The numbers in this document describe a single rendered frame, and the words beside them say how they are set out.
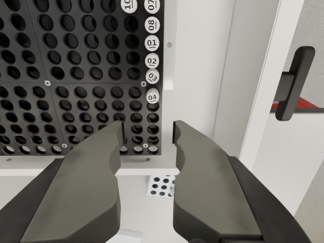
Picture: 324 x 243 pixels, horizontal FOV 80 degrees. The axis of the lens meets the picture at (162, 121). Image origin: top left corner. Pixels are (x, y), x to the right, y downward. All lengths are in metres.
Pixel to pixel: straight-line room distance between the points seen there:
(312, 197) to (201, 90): 1.92
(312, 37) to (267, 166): 0.97
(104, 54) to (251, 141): 0.16
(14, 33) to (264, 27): 0.21
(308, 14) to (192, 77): 1.10
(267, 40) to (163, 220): 0.49
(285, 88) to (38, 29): 0.23
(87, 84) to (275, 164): 0.42
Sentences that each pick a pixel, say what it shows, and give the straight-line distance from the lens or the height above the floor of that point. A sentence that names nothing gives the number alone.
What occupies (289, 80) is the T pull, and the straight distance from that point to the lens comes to 0.22.
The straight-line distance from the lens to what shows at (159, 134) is 0.22.
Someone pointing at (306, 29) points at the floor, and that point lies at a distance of 1.33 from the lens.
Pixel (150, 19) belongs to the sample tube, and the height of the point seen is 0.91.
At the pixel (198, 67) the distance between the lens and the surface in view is 0.26.
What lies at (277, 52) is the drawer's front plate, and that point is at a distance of 0.19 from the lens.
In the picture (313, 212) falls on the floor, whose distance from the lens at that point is 2.29.
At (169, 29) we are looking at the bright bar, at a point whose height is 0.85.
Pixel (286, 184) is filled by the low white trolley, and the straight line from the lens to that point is 0.57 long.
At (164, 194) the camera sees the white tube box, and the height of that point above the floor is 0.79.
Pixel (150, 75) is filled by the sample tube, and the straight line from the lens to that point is 0.18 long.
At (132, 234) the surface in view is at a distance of 0.61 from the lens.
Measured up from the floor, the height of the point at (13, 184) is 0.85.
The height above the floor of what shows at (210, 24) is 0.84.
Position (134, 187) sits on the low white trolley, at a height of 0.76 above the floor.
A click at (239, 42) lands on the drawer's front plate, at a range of 0.23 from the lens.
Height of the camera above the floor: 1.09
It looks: 62 degrees down
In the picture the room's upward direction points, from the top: 177 degrees clockwise
